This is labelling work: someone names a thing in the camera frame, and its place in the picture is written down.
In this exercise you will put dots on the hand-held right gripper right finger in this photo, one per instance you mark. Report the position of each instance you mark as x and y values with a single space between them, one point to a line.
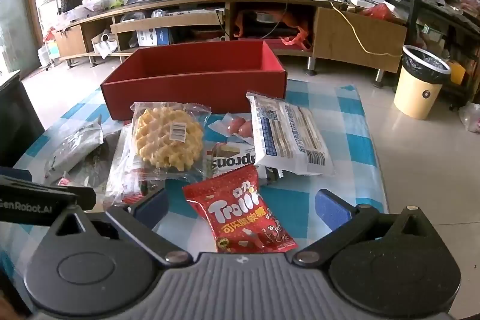
332 207

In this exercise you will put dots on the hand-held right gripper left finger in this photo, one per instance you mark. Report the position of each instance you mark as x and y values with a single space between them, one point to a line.
152 204

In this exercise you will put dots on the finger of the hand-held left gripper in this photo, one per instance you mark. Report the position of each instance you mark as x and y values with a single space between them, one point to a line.
77 198

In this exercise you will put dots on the clear braised beef packet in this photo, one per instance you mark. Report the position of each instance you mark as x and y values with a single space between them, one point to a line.
95 166

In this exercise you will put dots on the white red spicy strips packet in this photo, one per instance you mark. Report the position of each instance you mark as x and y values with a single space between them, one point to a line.
122 174

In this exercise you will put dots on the silver snack packet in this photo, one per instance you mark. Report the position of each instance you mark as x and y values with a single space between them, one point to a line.
71 151

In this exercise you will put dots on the waffle packet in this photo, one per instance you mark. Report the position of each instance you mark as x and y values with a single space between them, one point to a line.
168 140

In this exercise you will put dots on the red gummy candy packet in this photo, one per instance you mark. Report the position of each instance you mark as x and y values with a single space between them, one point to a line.
232 211

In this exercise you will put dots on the white cracker packet blue print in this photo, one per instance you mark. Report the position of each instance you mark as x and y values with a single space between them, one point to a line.
288 136

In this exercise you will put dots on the wafer bar packet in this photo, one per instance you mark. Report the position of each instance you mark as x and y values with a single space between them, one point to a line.
232 161

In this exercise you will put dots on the sausage packet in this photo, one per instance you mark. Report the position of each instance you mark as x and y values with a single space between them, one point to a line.
240 127

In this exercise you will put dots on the red cardboard box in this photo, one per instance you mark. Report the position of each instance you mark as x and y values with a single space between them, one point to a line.
187 91

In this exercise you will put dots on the blue white checked tablecloth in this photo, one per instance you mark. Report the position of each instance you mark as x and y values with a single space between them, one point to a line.
337 140

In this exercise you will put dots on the dark furniture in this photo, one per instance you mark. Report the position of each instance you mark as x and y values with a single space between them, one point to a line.
15 117

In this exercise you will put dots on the yellow trash bin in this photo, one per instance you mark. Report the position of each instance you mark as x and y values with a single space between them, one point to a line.
416 95

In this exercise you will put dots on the plastic drawer cart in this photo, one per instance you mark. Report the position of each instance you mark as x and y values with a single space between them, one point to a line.
48 54

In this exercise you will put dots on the white paper bag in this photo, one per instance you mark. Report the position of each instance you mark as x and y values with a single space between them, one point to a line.
105 46

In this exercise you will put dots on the white plastic bag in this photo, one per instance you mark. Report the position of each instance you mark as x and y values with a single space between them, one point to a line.
471 117

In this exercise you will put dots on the blue white carton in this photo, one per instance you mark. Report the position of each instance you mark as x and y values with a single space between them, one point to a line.
157 36

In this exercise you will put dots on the wooden tv stand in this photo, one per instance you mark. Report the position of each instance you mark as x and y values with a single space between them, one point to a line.
356 31

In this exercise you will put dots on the orange plastic bag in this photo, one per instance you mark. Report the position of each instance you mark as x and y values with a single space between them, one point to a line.
296 26

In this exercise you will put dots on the white set-top box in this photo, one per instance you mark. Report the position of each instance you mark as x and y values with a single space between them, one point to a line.
195 10

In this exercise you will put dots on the metal pot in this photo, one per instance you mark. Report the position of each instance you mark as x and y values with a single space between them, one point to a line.
270 16

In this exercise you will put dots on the red plastic bag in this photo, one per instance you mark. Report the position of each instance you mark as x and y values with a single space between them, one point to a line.
378 12

